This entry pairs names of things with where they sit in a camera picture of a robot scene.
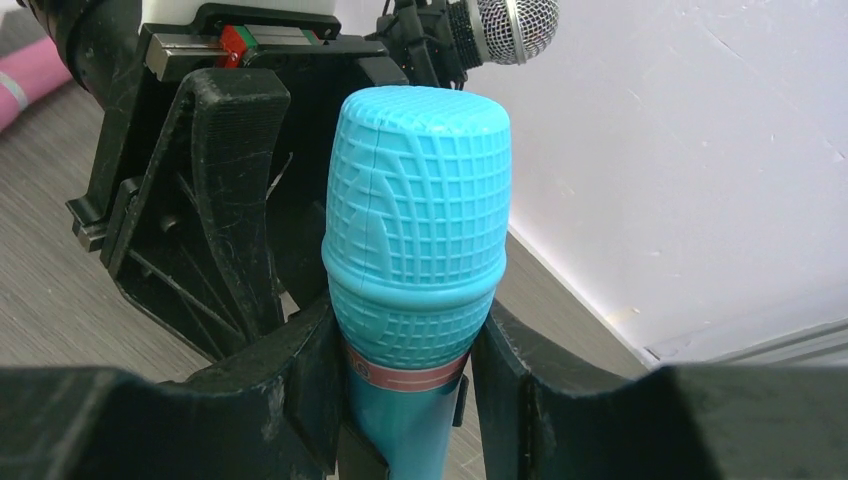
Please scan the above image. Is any blue toy microphone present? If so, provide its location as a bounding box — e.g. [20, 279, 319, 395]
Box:
[321, 86, 512, 479]

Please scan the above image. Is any black glitter microphone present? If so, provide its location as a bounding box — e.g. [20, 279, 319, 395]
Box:
[447, 0, 560, 70]

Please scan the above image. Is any pink toy microphone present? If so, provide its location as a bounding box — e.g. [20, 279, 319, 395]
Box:
[1, 37, 72, 130]

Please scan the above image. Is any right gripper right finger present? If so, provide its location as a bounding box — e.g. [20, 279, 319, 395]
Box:
[472, 304, 847, 479]

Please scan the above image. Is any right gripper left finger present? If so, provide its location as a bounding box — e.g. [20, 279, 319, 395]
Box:
[1, 297, 389, 479]

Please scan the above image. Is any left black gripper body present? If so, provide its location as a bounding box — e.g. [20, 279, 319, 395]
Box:
[66, 3, 404, 306]

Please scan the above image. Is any black tripod shock mount stand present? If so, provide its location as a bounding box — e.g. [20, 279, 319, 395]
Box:
[366, 1, 482, 90]

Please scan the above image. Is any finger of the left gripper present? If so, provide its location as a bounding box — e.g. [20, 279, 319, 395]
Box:
[103, 68, 291, 361]

